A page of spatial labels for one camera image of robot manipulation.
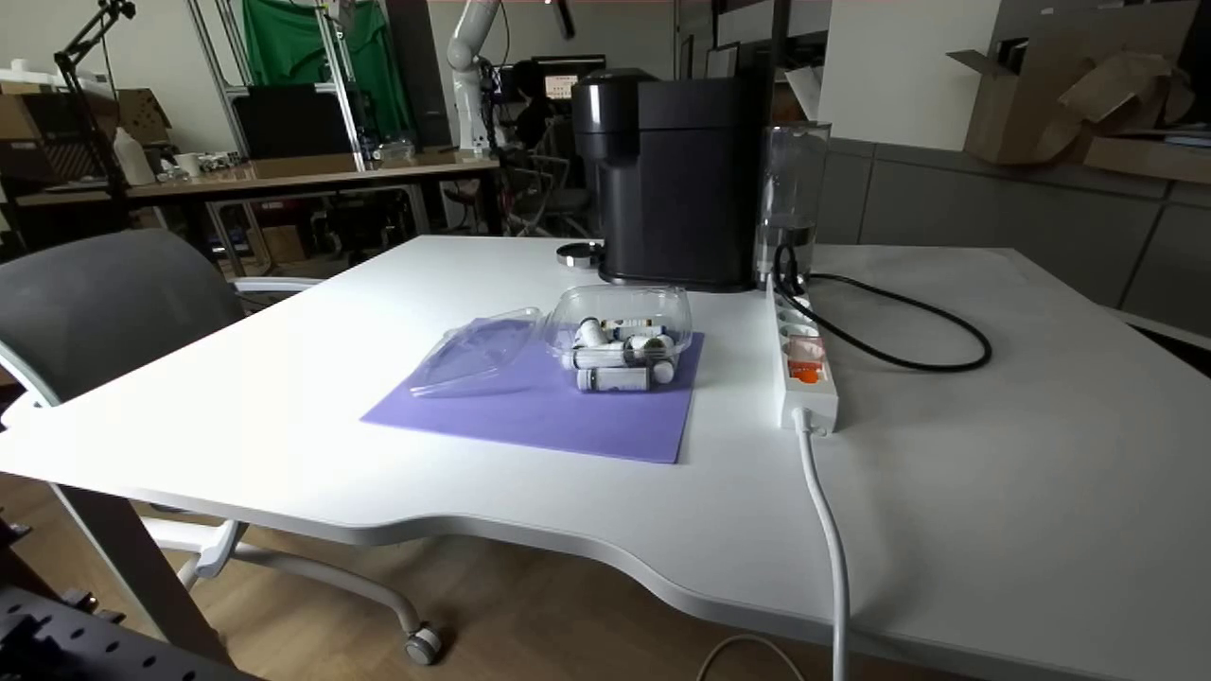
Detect clear plastic lid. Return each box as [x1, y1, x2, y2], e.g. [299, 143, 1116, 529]
[410, 309, 559, 404]

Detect round metal disc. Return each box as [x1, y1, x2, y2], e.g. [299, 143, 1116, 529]
[552, 239, 608, 270]

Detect purple rectangular mat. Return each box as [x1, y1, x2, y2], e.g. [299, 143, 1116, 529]
[361, 313, 708, 469]

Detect black coffee machine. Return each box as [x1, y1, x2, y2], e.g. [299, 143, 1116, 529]
[568, 67, 774, 294]

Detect white power strip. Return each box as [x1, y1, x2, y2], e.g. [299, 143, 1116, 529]
[764, 277, 845, 440]

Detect clear water tank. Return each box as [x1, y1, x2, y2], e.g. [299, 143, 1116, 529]
[757, 123, 836, 284]

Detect wooden background desk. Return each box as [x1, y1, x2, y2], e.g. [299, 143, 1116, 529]
[0, 147, 502, 251]

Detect black background monitor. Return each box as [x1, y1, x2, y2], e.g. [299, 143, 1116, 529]
[231, 85, 352, 164]

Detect green cloth backdrop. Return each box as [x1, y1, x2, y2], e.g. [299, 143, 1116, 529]
[240, 0, 415, 143]

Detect grey low cabinet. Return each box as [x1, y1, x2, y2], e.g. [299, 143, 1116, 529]
[806, 134, 1211, 335]

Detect grey office chair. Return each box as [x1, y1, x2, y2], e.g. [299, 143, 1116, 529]
[0, 224, 449, 670]

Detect open cardboard box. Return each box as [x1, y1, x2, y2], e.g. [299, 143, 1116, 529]
[942, 0, 1211, 190]

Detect metal table leg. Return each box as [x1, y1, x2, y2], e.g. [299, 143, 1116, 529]
[44, 480, 240, 673]

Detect black perforated board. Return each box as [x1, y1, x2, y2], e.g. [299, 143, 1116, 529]
[0, 584, 247, 681]

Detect thick white power cable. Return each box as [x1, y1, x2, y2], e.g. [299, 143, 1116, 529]
[792, 409, 856, 681]

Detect thin white floor cable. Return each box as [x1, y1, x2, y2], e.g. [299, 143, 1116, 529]
[694, 630, 811, 681]

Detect black power cable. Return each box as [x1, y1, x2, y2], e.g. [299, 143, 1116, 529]
[767, 231, 996, 377]

